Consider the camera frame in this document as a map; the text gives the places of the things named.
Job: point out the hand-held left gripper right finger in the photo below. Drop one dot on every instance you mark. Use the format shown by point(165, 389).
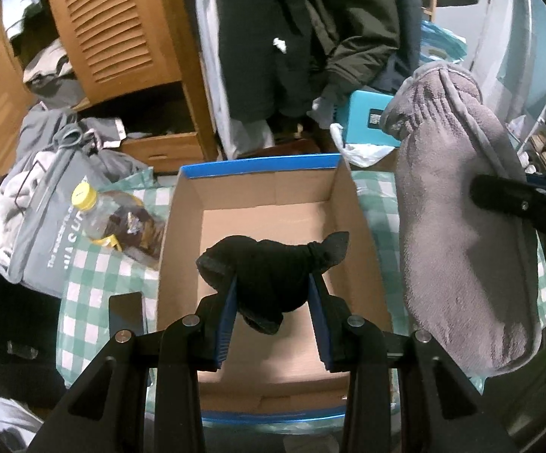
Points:
point(322, 328)

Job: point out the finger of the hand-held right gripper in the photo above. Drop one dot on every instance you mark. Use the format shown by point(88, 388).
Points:
point(523, 200)

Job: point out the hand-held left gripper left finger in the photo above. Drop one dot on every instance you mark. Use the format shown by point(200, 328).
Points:
point(225, 328)

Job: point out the grey fleece cloth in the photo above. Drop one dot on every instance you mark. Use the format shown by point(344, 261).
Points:
point(461, 226)

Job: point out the black sock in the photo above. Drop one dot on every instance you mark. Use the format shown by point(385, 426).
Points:
point(273, 271)

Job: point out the cardboard box with blue outside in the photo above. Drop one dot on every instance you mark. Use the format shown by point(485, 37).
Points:
point(263, 226)

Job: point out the flat black object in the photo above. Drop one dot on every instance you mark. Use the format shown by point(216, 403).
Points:
point(126, 314)

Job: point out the green white checked tablecloth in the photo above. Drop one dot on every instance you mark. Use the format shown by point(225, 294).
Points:
point(107, 292)

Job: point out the clear bottle with yellow cap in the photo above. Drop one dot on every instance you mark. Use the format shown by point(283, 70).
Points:
point(112, 224)

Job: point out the white plastic bag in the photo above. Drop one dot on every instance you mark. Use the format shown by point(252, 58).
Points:
point(357, 148)

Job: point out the teal printed box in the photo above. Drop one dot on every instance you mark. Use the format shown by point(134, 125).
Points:
point(365, 120)

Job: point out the blue plastic bags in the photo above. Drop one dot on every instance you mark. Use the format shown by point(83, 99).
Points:
point(440, 40)

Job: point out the grey printed bag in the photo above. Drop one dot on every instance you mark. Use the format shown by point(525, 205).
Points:
point(41, 226)

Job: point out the pile of grey clothes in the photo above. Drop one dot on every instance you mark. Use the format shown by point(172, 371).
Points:
point(79, 137)

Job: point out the dark green hanging jacket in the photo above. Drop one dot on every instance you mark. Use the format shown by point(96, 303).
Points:
point(353, 23)

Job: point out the wooden cabinet with louvered door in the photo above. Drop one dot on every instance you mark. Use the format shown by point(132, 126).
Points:
point(126, 56)

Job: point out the black hanging jacket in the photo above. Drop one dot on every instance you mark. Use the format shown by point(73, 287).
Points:
point(263, 37)

